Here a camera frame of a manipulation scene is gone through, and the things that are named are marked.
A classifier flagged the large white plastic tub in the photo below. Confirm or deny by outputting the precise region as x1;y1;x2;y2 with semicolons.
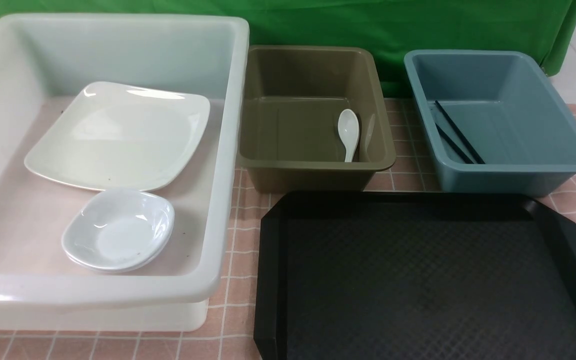
0;13;250;332

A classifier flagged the black plastic serving tray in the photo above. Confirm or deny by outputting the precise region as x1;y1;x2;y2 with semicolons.
253;191;576;360

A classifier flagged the large white square plate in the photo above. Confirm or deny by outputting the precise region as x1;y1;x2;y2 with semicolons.
23;81;211;192

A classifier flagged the green backdrop cloth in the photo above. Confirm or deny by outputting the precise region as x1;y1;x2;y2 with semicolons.
0;0;576;98

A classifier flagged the small white bowl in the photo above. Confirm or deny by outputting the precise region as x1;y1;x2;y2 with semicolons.
61;187;176;271
66;241;169;274

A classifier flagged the white ceramic soup spoon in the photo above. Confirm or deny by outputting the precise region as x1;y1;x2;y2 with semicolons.
337;108;361;163

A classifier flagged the blue plastic bin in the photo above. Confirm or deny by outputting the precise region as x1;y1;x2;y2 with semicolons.
404;49;576;198

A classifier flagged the pink checkered tablecloth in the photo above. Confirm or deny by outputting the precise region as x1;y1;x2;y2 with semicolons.
0;99;576;360

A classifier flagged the olive green plastic bin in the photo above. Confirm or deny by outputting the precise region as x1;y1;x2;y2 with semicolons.
237;45;397;194

